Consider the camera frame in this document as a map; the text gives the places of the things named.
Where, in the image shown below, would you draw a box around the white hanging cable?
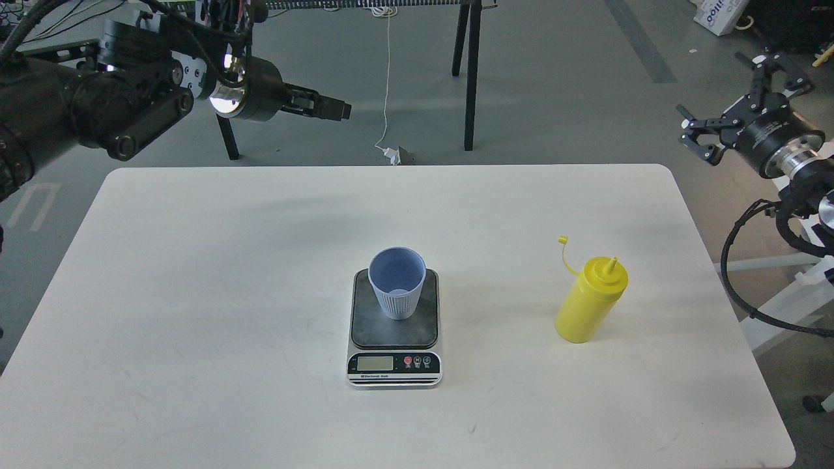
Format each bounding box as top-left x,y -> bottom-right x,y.
373,7 -> 393,154

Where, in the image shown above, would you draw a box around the white cardboard box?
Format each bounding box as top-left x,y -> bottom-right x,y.
691,0 -> 750,36

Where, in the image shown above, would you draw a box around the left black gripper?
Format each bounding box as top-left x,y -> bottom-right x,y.
208,57 -> 352,122

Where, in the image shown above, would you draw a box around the white power adapter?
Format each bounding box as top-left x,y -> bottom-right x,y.
383,147 -> 402,166

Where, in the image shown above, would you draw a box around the black trestle table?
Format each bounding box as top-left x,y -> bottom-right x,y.
146,1 -> 498,151

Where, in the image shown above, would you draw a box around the yellow squeeze bottle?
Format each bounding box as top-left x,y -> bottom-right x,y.
554,236 -> 629,344

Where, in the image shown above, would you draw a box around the digital kitchen scale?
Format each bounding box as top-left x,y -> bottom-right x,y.
345,269 -> 443,389

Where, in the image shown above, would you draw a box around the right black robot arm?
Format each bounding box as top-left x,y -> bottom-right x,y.
677,51 -> 832,339

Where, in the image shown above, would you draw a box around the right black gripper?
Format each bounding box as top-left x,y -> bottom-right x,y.
676,51 -> 827,180

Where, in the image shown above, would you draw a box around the blue ribbed plastic cup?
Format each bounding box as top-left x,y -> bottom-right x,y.
367,247 -> 428,320

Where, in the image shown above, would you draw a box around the floor cables bundle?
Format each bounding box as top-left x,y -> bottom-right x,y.
0,0 -> 124,46

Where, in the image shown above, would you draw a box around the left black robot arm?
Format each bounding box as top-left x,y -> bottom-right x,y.
1,1 -> 351,199

